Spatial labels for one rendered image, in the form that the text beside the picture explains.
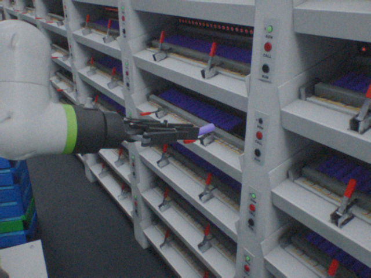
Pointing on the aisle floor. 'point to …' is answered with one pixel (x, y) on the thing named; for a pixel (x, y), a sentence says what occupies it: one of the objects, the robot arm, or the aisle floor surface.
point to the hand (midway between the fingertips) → (182, 131)
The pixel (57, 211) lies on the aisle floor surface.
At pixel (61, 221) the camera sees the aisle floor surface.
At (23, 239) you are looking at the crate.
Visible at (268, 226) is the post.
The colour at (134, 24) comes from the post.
